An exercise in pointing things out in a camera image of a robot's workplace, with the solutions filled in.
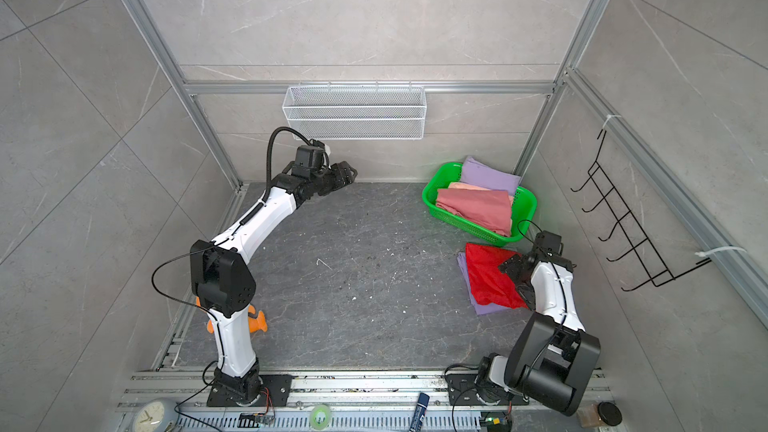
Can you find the green plastic basket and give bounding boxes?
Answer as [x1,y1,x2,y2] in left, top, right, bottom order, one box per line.
[421,162,538,247]

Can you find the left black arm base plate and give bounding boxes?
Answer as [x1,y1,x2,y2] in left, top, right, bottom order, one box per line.
[206,374,293,408]

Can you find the pink folded t shirt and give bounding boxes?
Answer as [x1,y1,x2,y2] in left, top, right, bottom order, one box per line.
[436,187,514,237]

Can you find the small green circuit device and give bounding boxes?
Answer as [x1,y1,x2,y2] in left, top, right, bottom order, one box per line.
[480,412,513,432]

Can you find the red t shirt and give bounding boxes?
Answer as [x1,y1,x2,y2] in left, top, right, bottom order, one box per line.
[465,243,528,309]

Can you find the purple folded t shirt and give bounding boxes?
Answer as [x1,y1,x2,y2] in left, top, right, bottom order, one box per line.
[457,252,509,316]

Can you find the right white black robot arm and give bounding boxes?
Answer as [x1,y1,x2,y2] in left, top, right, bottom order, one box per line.
[475,253,601,416]

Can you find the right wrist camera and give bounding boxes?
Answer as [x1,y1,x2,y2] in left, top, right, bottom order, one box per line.
[534,231,563,257]

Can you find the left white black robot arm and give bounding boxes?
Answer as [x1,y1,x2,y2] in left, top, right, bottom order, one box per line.
[190,161,357,405]

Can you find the brown jar black lid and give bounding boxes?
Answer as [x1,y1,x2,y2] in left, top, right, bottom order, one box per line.
[576,401,623,429]

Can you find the aluminium front rail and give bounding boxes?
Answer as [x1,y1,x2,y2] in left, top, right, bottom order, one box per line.
[116,369,616,414]

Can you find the black wire hook rack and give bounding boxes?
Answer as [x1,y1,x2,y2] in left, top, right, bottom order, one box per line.
[570,130,712,293]

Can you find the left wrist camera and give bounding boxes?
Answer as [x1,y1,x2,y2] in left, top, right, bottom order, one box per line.
[292,139,329,180]

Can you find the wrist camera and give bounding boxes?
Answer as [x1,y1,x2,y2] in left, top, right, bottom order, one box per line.
[534,231,563,257]
[292,139,329,180]

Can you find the purple t shirt in basket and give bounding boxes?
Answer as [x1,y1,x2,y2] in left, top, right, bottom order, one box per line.
[460,156,522,196]

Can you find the green tape roll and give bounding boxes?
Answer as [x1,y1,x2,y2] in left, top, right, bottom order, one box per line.
[309,404,332,431]

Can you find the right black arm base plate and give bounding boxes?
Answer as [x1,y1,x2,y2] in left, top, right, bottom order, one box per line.
[444,370,529,407]

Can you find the blue marker pen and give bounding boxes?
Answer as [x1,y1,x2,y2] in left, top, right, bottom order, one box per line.
[408,392,430,432]

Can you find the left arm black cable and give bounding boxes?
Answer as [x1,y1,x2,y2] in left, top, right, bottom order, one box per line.
[263,126,313,205]

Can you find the white analog clock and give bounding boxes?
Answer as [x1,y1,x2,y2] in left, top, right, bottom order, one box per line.
[129,398,179,432]

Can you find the orange plush dolphin toy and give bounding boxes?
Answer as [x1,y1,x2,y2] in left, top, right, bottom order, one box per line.
[195,297,268,334]

